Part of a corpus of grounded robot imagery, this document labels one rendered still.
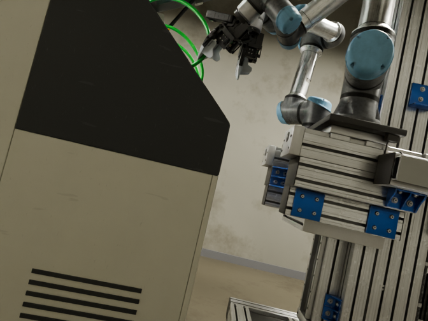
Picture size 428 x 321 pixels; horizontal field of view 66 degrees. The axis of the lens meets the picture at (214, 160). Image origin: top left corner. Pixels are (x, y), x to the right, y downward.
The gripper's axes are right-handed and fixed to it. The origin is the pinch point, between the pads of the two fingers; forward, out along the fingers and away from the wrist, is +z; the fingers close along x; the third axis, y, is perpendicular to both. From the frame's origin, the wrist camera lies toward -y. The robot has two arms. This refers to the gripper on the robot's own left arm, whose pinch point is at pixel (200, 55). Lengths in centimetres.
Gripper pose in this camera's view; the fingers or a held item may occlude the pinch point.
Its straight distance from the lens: 125.8
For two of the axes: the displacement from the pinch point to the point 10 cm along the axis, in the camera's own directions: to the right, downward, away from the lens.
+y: 5.4, 8.0, -2.6
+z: -6.8, 6.0, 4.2
